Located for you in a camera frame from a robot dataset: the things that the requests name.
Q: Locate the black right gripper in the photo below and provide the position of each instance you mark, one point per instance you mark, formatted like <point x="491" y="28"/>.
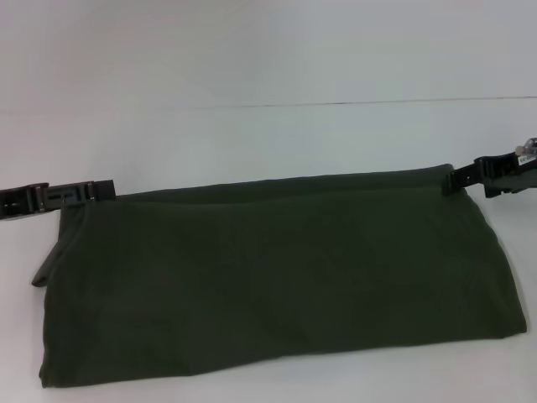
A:
<point x="509" y="174"/>

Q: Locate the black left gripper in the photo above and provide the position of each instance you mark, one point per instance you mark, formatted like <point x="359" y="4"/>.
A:
<point x="21" y="201"/>

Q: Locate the dark green FREE t-shirt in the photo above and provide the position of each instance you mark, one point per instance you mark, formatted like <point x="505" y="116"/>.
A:
<point x="272" y="273"/>

